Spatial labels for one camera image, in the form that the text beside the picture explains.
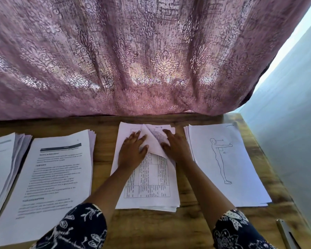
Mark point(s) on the pink patterned curtain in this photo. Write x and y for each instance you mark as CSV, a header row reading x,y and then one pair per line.
x,y
140,54

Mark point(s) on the stack of printed papers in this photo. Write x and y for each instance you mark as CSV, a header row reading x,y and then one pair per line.
x,y
5,168

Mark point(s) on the person's right forearm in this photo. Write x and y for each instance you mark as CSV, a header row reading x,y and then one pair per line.
x,y
210,192

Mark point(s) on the person's left hand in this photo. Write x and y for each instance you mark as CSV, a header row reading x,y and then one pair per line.
x,y
132,153

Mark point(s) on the silver yellow black stapler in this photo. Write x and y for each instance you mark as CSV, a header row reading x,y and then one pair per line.
x,y
286,235

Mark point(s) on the table-print paper pile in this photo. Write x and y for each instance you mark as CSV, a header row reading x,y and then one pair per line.
x,y
150,189

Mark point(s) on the person's left forearm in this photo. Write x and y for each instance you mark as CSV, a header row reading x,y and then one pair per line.
x,y
106,192

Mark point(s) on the person's right hand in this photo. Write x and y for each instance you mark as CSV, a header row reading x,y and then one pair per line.
x,y
177,147

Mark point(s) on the stack with dark header bar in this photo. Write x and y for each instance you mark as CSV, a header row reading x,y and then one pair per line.
x,y
46,184

